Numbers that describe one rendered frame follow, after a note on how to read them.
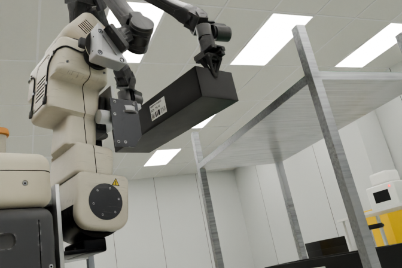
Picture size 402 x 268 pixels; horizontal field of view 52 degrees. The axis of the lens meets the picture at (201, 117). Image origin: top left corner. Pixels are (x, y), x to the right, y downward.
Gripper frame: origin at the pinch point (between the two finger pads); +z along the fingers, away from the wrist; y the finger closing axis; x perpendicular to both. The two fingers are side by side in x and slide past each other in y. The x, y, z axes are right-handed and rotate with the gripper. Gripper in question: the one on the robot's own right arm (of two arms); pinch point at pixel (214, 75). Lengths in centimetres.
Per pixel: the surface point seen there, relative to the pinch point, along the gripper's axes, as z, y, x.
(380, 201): 28, 170, -439
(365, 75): 17.7, -40.6, -19.3
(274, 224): -2, 580, -721
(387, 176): 0, 151, -441
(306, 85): 18.7, -30.9, -2.3
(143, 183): -173, 800, -515
